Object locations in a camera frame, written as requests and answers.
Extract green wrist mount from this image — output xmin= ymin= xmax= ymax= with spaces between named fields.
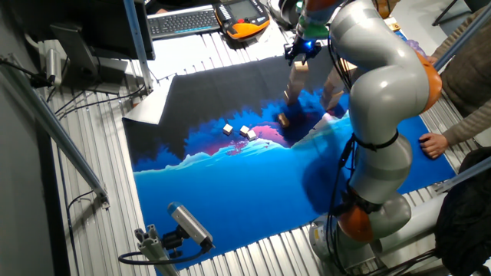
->
xmin=295 ymin=2 xmax=331 ymax=39

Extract white paper sheets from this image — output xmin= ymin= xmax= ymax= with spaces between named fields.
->
xmin=252 ymin=26 xmax=281 ymax=45

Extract orange black teach pendant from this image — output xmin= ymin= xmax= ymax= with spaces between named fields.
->
xmin=213 ymin=0 xmax=272 ymax=41

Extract black computer monitor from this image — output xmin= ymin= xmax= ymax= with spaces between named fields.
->
xmin=11 ymin=0 xmax=157 ymax=62

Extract black round spool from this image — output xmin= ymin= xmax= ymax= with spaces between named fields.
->
xmin=276 ymin=0 xmax=304 ymax=28

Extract silver cylindrical device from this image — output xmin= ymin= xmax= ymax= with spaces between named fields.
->
xmin=44 ymin=48 xmax=64 ymax=87

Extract white cylindrical roll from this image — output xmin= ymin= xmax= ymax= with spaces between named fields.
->
xmin=374 ymin=191 xmax=448 ymax=256

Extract black camera cable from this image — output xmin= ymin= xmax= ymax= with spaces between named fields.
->
xmin=117 ymin=245 xmax=210 ymax=267

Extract dark computer keyboard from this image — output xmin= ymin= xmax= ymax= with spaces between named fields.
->
xmin=147 ymin=4 xmax=222 ymax=41

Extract aluminium frame post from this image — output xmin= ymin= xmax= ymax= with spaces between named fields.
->
xmin=122 ymin=0 xmax=154 ymax=93

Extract black cable with plug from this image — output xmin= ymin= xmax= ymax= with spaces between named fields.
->
xmin=0 ymin=56 xmax=54 ymax=90

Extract person in black jacket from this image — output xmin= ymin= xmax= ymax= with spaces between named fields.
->
xmin=435 ymin=147 xmax=491 ymax=276

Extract thin black strap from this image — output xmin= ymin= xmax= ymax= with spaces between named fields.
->
xmin=352 ymin=130 xmax=400 ymax=152

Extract black camera ball mount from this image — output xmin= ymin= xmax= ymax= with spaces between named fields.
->
xmin=160 ymin=225 xmax=186 ymax=260

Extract silver camera with blue tip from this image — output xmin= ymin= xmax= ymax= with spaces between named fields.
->
xmin=166 ymin=201 xmax=216 ymax=251

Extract black cloth strap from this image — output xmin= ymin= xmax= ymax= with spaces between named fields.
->
xmin=331 ymin=189 xmax=384 ymax=215

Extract blue landscape printed cloth mat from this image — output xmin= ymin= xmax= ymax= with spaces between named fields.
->
xmin=121 ymin=48 xmax=457 ymax=276

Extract orange plastic bag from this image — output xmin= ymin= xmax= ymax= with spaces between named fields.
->
xmin=374 ymin=0 xmax=402 ymax=20

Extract black office chair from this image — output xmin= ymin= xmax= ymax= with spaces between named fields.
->
xmin=432 ymin=0 xmax=491 ymax=27

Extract black monitor stand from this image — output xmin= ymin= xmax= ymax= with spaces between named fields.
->
xmin=49 ymin=22 xmax=133 ymax=96

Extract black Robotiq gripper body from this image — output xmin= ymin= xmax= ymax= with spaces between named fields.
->
xmin=289 ymin=38 xmax=323 ymax=58

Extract person in beige sweater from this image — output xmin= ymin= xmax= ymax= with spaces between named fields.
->
xmin=427 ymin=7 xmax=491 ymax=120

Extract aluminium frame beam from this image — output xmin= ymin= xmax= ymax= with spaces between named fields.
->
xmin=0 ymin=55 xmax=111 ymax=210
xmin=433 ymin=3 xmax=491 ymax=72
xmin=435 ymin=155 xmax=491 ymax=194

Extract thin black cable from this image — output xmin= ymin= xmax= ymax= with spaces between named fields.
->
xmin=45 ymin=83 xmax=147 ymax=122
xmin=56 ymin=147 xmax=95 ymax=276

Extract aluminium profile bracket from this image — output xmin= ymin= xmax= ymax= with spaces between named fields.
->
xmin=133 ymin=224 xmax=181 ymax=276

